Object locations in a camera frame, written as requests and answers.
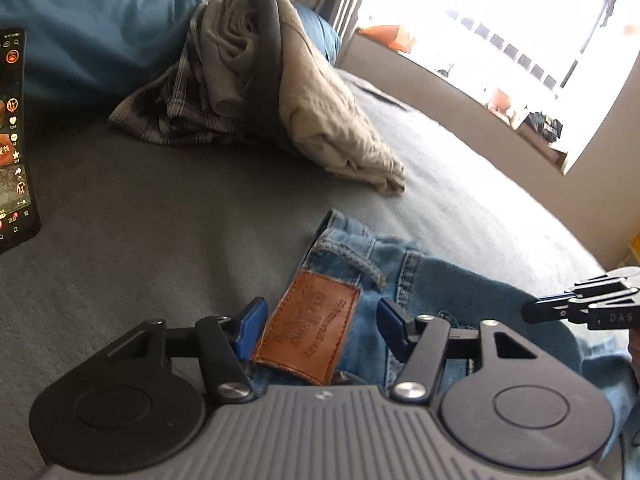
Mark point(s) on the plaid shirt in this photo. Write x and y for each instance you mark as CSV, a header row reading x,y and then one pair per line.
x,y
165,110

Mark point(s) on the dark hanging clothing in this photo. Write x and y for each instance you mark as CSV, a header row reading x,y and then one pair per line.
x,y
609,10

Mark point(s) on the orange bag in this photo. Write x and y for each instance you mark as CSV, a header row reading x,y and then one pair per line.
x,y
392,39

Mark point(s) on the terracotta pot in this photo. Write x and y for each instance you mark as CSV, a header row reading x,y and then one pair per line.
x,y
500,99

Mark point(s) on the metal window grille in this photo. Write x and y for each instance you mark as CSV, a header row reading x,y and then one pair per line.
x,y
520,55

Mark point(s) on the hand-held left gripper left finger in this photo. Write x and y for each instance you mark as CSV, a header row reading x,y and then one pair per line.
x,y
252,322

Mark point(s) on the dark navy garment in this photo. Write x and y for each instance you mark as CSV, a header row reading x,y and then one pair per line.
x,y
270,70

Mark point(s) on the grey curtain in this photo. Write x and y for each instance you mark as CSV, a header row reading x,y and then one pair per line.
x,y
350,0

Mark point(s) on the blue jeans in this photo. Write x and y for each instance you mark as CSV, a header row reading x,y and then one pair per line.
x,y
450,280

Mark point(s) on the black smartphone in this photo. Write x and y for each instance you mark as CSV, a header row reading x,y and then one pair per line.
x,y
15,135

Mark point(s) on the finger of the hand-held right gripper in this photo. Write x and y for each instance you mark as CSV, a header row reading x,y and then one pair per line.
x,y
575,305

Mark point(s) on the folded beige pants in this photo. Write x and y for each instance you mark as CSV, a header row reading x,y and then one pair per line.
x,y
330,110

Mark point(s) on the blue pillow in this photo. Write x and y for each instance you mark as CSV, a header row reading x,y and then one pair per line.
x,y
100,20

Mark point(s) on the box with dark shoes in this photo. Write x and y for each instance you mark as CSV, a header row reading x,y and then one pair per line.
x,y
542,130

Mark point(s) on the grey bed blanket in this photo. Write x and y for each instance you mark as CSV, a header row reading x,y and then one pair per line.
x,y
150,235

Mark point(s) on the grey garment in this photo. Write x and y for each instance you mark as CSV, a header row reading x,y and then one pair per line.
x,y
225,50

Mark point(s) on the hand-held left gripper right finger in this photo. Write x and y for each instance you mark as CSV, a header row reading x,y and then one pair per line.
x,y
391,322

